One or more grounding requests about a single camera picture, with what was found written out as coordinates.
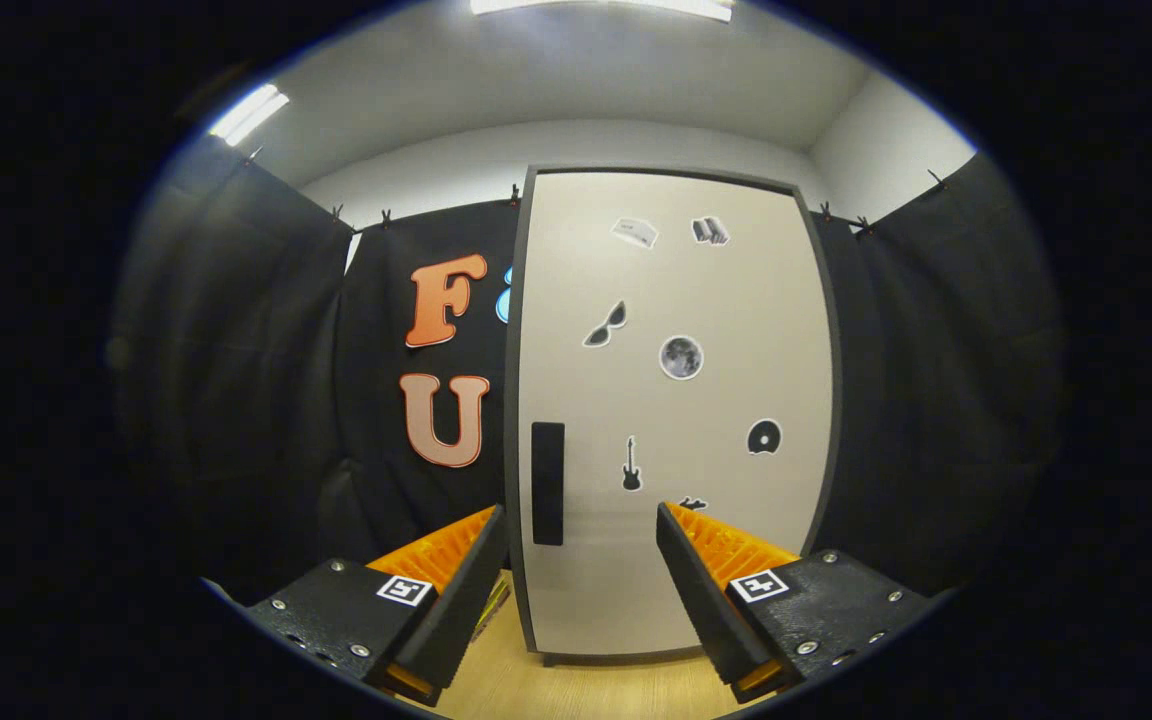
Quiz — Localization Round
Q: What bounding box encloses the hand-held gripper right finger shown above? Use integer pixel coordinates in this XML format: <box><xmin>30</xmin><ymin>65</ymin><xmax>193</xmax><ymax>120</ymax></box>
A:
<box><xmin>656</xmin><ymin>501</ymin><xmax>937</xmax><ymax>704</ymax></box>

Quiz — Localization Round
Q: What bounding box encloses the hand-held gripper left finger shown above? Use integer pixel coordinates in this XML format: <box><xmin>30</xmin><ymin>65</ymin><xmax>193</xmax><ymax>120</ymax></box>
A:
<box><xmin>246</xmin><ymin>505</ymin><xmax>509</xmax><ymax>706</ymax></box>

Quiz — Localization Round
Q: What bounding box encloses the black door handle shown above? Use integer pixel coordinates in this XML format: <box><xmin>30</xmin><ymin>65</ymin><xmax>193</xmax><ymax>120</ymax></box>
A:
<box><xmin>531</xmin><ymin>422</ymin><xmax>567</xmax><ymax>547</ymax></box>

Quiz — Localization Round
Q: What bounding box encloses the grey shoe cabinet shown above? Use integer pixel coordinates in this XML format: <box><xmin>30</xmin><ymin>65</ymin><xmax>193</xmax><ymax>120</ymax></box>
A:
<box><xmin>503</xmin><ymin>165</ymin><xmax>844</xmax><ymax>668</ymax></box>

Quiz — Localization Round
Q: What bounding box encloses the beige shoe cabinet door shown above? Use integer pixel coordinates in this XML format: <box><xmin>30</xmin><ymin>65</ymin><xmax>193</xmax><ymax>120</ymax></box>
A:
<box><xmin>516</xmin><ymin>172</ymin><xmax>834</xmax><ymax>656</ymax></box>

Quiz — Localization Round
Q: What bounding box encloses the yellow edged book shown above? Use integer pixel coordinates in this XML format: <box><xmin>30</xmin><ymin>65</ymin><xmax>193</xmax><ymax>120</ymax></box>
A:
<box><xmin>471</xmin><ymin>575</ymin><xmax>514</xmax><ymax>643</ymax></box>

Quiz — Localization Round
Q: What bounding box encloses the black backdrop cloth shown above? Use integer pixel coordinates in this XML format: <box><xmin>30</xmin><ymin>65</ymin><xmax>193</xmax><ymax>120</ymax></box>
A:
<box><xmin>111</xmin><ymin>135</ymin><xmax>1067</xmax><ymax>601</ymax></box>

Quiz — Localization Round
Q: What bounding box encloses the ceiling light tube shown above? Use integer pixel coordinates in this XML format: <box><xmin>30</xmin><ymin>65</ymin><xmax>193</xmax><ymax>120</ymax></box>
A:
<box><xmin>208</xmin><ymin>83</ymin><xmax>291</xmax><ymax>147</ymax></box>

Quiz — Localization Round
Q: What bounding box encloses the ceiling light panel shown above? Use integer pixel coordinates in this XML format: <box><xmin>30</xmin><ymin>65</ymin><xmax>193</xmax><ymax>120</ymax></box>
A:
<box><xmin>469</xmin><ymin>0</ymin><xmax>737</xmax><ymax>23</ymax></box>

